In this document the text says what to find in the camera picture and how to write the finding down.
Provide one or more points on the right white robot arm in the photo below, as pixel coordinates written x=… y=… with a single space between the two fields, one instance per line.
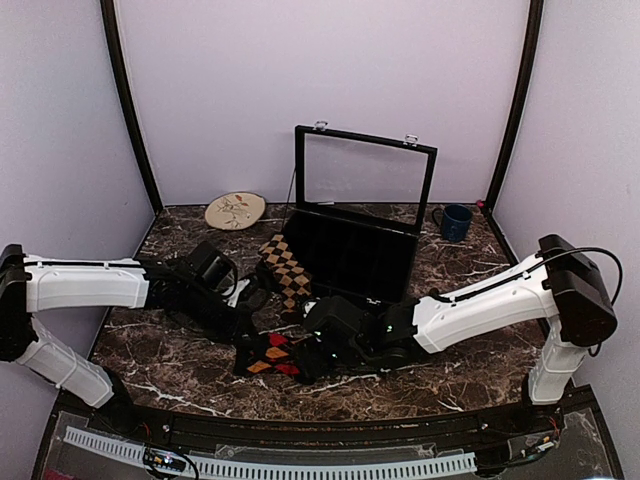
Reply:
x=559 y=283

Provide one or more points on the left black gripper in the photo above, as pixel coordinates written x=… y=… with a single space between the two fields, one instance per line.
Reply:
x=242 y=322

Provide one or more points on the black display box with lid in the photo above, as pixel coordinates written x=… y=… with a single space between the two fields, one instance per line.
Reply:
x=357 y=212

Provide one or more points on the left black frame post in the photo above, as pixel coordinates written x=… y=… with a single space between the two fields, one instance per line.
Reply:
x=126 y=100

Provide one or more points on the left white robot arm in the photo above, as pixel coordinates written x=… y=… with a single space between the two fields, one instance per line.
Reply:
x=32 y=284

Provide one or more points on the right black frame post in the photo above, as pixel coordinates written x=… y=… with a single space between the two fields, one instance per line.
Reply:
x=525 y=70

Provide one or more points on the brown tan argyle sock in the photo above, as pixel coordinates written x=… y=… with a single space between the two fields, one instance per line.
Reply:
x=293 y=281

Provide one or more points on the dark blue mug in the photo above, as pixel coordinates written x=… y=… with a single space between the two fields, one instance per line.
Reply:
x=453 y=222

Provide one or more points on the floral ceramic plate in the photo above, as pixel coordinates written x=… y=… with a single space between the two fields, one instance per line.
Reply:
x=235 y=211

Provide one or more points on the black front rail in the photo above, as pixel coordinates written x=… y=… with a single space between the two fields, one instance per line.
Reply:
x=184 y=426

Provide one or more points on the black frame post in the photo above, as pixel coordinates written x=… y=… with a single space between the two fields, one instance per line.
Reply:
x=126 y=100
x=525 y=70

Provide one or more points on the red yellow black argyle sock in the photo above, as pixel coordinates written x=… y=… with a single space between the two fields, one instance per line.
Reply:
x=275 y=357

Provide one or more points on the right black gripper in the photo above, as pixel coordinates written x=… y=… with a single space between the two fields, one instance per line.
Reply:
x=310 y=361

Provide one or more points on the small circuit board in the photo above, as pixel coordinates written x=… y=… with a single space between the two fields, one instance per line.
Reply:
x=163 y=461

